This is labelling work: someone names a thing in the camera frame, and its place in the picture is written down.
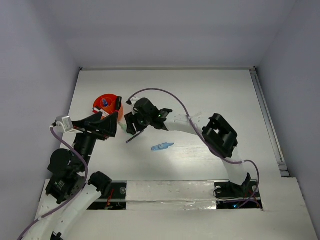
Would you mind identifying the pink highlighter black body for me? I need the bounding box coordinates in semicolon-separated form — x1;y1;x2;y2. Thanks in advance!
92;106;109;117

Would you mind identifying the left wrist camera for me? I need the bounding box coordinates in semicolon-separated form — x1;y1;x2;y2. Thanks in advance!
49;115;77;134

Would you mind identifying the orange round container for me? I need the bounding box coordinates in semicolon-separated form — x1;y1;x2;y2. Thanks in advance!
92;93;124;122

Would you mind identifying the purple pen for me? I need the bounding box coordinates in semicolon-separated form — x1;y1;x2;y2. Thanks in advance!
125;130;144;144

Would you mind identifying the aluminium side rail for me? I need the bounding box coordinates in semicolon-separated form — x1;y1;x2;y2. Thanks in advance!
249;68;291;178

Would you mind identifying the green correction tape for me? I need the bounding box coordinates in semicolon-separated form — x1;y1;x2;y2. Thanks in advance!
118;122;127;133

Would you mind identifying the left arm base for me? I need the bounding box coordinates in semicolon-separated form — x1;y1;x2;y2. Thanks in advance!
88;181;127;211

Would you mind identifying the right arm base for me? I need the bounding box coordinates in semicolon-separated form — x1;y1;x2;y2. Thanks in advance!
212;181;263;210

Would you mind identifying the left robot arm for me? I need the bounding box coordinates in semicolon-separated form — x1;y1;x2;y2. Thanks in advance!
25;112;118;240

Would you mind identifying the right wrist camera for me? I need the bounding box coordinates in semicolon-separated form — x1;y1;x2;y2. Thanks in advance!
126;96;139;106

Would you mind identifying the orange highlighter black body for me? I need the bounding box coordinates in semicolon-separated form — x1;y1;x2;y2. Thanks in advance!
114;96;122;112

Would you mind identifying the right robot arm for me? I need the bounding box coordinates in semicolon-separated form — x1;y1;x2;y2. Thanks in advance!
125;96;251;197

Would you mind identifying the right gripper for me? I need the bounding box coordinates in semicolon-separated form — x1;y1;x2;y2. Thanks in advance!
125;109;152;135

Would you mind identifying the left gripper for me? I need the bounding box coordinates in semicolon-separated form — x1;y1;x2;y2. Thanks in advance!
73;110;120;170

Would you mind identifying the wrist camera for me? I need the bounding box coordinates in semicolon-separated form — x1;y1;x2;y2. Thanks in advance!
49;115;77;134
126;96;139;106

